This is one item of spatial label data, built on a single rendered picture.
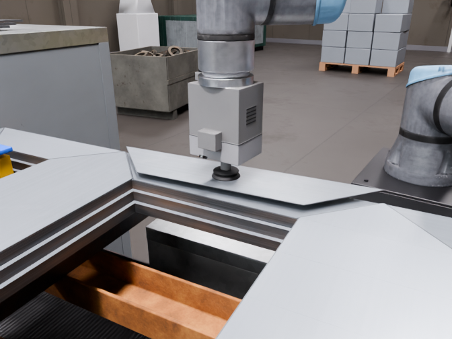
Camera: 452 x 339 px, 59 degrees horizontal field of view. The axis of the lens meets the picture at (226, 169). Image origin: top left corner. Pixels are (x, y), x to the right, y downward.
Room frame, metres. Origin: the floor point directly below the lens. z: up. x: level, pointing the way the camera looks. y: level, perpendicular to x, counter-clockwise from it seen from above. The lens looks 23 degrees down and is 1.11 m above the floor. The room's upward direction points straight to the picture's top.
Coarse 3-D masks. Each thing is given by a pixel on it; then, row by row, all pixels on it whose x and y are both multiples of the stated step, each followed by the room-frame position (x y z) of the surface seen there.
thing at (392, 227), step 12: (312, 216) 0.44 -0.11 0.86; (324, 216) 0.44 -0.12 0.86; (336, 216) 0.44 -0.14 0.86; (348, 216) 0.44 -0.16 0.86; (360, 216) 0.44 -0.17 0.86; (372, 216) 0.44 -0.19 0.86; (384, 216) 0.44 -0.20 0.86; (348, 228) 0.41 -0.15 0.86; (360, 228) 0.41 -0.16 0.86; (372, 228) 0.41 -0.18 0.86; (384, 228) 0.41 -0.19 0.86; (396, 228) 0.41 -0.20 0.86; (408, 228) 0.41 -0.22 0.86; (420, 228) 0.41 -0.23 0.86; (396, 240) 0.38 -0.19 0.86; (408, 240) 0.38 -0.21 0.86; (420, 240) 0.38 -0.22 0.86; (432, 240) 0.38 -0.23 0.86
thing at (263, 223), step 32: (32, 160) 0.66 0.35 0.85; (128, 160) 0.63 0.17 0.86; (128, 192) 0.54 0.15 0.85; (160, 192) 0.53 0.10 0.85; (192, 192) 0.51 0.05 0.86; (224, 192) 0.51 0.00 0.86; (64, 224) 0.44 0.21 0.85; (96, 224) 0.47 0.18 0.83; (192, 224) 0.49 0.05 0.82; (224, 224) 0.47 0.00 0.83; (256, 224) 0.45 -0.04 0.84; (288, 224) 0.44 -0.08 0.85; (0, 256) 0.36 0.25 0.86; (32, 256) 0.38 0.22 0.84; (64, 256) 0.41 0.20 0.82; (0, 288) 0.34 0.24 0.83
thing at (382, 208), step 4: (372, 204) 0.47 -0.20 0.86; (376, 204) 0.47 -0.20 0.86; (380, 204) 0.47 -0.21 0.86; (384, 204) 0.47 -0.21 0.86; (360, 208) 0.46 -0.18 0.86; (364, 208) 0.46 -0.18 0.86; (368, 208) 0.46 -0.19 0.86; (372, 208) 0.46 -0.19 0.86; (376, 208) 0.46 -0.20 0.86; (380, 208) 0.46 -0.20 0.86; (384, 208) 0.46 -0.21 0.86; (388, 208) 0.46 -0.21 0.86; (380, 212) 0.45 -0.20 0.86; (384, 212) 0.45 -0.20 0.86; (388, 212) 0.45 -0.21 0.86; (392, 212) 0.45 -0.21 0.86; (396, 212) 0.45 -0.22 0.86; (396, 216) 0.44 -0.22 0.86; (400, 216) 0.44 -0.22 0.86
